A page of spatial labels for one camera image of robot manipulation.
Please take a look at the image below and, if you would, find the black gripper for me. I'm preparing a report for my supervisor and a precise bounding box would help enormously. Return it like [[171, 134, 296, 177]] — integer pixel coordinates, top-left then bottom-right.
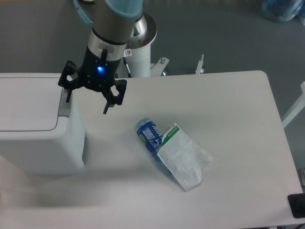
[[58, 47, 127, 114]]

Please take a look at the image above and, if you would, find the white trash can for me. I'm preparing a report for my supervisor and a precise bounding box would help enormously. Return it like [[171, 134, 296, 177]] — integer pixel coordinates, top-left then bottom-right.
[[0, 73, 87, 175]]

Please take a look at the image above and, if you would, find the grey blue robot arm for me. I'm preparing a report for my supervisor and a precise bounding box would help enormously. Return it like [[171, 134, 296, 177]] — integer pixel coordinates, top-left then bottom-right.
[[58, 0, 143, 114]]

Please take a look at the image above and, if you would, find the blue plastic bottle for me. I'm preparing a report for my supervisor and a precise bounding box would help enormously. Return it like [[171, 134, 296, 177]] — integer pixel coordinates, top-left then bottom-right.
[[134, 117, 172, 175]]

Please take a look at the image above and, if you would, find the white plastic bag green strip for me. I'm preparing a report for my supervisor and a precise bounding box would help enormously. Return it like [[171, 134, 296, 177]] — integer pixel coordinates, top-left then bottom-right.
[[157, 123, 216, 192]]

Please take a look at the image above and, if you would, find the blue plastic bag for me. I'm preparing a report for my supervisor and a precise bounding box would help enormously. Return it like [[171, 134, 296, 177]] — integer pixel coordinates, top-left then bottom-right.
[[261, 0, 305, 22]]

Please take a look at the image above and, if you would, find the black device table corner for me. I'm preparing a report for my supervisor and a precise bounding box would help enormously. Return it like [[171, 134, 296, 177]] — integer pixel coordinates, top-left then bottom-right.
[[287, 193, 305, 219]]

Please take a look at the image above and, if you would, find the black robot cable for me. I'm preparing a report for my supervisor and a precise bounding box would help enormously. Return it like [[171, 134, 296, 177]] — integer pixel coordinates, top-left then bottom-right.
[[122, 58, 133, 78]]

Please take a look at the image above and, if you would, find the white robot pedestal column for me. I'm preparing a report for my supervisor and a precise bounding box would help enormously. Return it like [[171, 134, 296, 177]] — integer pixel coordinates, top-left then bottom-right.
[[126, 12, 157, 72]]

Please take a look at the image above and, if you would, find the white pedestal base frame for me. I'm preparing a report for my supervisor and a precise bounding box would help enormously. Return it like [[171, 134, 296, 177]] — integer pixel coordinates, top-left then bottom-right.
[[114, 54, 205, 79]]

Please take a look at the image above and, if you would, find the white frame right edge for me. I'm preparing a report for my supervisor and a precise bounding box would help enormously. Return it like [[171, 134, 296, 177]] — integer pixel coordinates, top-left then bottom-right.
[[281, 82, 305, 128]]

